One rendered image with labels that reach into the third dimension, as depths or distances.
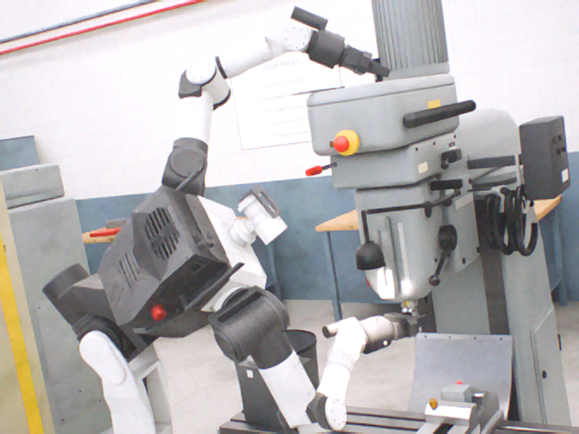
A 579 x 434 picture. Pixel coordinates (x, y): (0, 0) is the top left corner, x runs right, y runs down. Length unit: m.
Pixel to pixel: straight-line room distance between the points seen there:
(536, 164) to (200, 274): 0.97
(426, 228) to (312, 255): 5.27
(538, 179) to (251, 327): 0.92
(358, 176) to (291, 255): 5.43
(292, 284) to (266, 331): 5.80
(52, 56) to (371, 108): 7.47
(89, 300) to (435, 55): 1.14
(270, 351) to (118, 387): 0.44
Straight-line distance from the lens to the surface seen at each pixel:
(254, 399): 2.41
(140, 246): 1.69
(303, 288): 7.37
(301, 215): 7.18
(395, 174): 1.89
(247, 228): 1.74
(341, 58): 1.99
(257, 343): 1.64
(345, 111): 1.82
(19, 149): 9.13
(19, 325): 3.24
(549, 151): 2.10
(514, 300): 2.43
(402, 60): 2.16
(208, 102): 1.96
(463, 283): 2.44
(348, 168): 1.94
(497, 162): 2.23
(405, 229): 1.95
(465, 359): 2.48
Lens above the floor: 1.86
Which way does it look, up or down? 9 degrees down
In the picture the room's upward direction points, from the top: 9 degrees counter-clockwise
